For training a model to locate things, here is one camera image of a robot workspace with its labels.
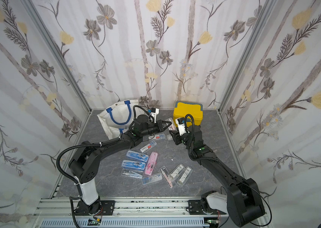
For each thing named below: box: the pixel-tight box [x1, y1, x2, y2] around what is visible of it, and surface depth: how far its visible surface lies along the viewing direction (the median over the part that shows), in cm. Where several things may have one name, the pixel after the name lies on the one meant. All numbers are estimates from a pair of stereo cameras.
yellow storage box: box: [172, 101, 204, 127], surface depth 106 cm
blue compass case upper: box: [125, 150, 149, 162], surface depth 95 cm
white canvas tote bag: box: [96, 99, 139, 140], surface depth 98 cm
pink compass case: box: [144, 151, 159, 176], surface depth 91 cm
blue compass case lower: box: [121, 160, 146, 171], surface depth 90 cm
